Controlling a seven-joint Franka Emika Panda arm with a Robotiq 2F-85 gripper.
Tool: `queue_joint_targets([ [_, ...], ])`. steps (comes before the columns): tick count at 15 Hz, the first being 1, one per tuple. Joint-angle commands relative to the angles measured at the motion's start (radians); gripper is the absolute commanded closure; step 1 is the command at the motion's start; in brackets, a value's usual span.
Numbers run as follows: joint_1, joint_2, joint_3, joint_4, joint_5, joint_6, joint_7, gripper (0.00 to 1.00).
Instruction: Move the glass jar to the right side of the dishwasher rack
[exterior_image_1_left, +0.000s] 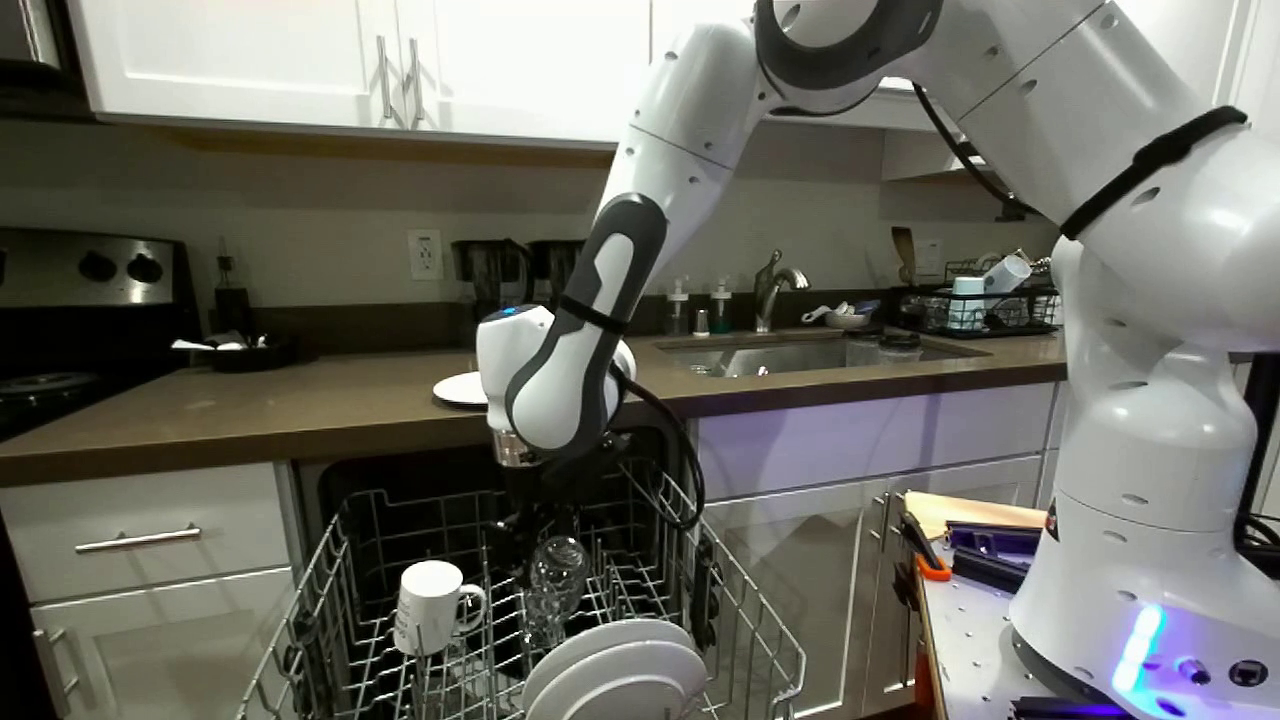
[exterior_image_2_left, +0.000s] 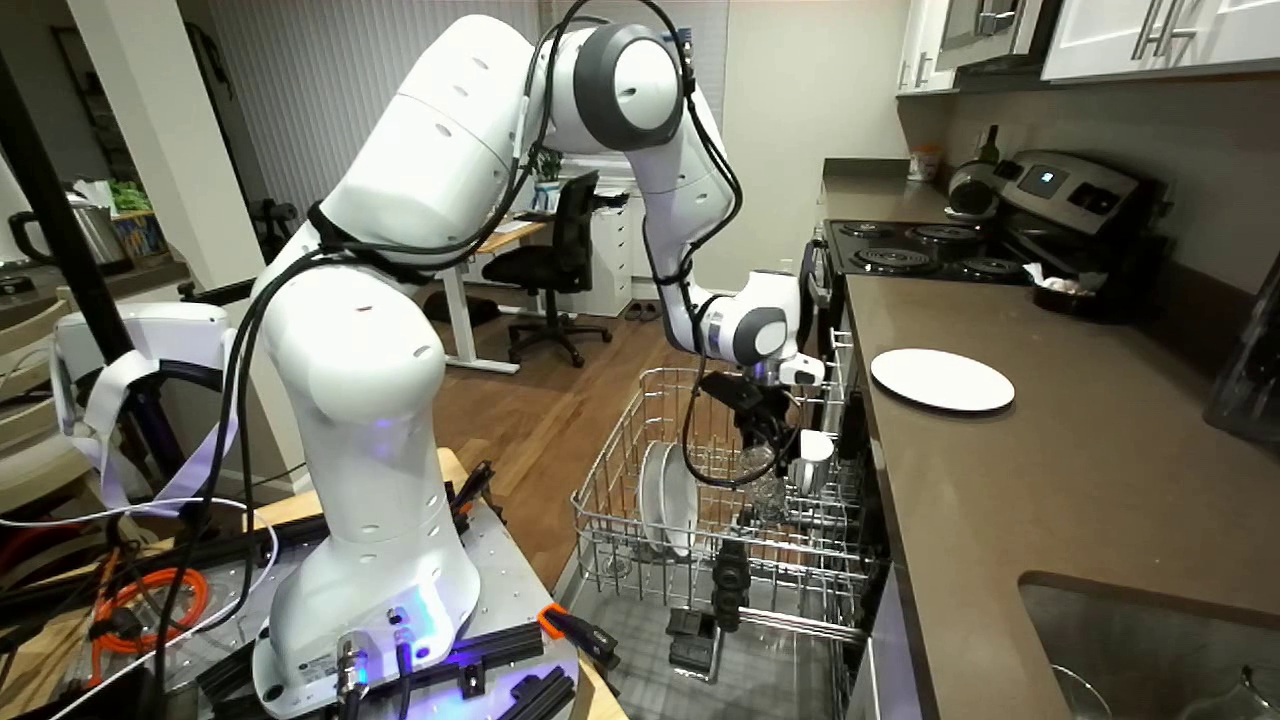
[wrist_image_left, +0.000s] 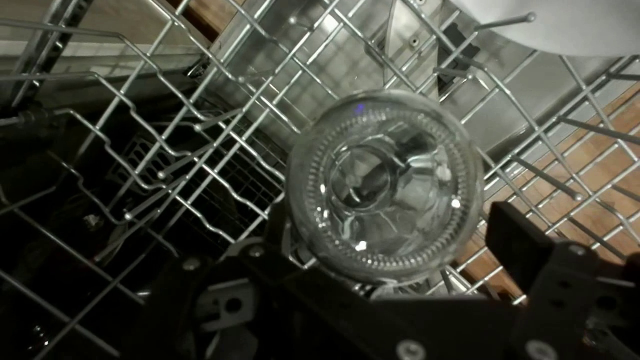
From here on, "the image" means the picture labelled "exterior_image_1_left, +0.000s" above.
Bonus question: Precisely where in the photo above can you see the white base cabinet drawers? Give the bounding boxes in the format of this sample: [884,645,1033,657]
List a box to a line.
[0,455,300,720]

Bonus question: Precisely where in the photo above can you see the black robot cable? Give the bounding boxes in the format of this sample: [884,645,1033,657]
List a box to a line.
[605,76,1280,586]

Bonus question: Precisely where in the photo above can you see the black dish with cloth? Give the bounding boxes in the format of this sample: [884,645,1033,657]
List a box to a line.
[167,331,304,376]

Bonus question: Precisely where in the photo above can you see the dark glass bottle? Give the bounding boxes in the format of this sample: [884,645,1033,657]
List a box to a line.
[207,243,260,346]

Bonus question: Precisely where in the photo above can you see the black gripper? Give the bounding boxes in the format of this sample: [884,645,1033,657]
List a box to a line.
[498,453,596,546]

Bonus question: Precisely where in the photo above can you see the steel kitchen sink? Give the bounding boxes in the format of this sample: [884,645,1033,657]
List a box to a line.
[657,331,991,386]

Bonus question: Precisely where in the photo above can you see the stainless black stove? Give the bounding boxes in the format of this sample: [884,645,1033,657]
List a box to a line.
[0,226,205,720]

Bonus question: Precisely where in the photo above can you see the over-range microwave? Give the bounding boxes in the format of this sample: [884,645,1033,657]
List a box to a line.
[0,0,84,120]

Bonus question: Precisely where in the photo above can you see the chrome kitchen faucet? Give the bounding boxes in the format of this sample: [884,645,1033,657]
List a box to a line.
[749,252,811,336]

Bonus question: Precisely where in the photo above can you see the white ceramic mug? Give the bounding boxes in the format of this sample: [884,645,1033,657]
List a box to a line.
[393,557,493,659]

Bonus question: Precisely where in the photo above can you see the wooden board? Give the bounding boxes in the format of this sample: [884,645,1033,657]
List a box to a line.
[898,490,1055,546]

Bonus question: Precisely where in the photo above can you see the white wall outlet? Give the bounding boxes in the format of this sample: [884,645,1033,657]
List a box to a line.
[409,226,446,283]

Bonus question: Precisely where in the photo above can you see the gray robot mounting table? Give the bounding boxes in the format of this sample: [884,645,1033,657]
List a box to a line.
[910,573,1280,720]

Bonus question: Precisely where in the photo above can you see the clear glass jar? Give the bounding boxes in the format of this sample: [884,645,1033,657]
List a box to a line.
[520,531,591,635]

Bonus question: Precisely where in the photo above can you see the orange handled tool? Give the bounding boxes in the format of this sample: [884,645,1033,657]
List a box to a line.
[895,514,955,588]

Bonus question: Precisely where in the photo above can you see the white upper cabinet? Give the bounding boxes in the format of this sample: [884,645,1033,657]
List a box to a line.
[63,0,757,148]

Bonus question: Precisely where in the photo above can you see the wire dishwasher rack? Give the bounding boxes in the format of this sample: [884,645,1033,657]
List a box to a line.
[230,455,811,720]

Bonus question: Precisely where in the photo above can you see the silver drawer handle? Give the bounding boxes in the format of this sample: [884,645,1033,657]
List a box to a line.
[73,521,207,561]

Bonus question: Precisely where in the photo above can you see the black coffee maker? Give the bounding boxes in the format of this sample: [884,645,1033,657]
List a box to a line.
[450,238,530,331]

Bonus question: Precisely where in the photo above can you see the white dinner plate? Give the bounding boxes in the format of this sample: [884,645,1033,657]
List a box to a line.
[512,618,699,697]
[530,635,712,720]

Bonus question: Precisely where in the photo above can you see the black kitchen appliance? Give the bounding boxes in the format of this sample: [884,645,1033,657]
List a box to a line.
[526,238,591,312]

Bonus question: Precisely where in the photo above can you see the black metal bracket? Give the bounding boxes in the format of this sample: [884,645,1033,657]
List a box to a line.
[946,523,1055,594]

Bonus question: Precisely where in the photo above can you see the white sink base cabinet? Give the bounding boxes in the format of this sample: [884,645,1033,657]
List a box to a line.
[693,376,1073,720]

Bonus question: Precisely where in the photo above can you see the black dish drying rack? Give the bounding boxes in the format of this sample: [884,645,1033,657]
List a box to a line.
[886,272,1067,340]

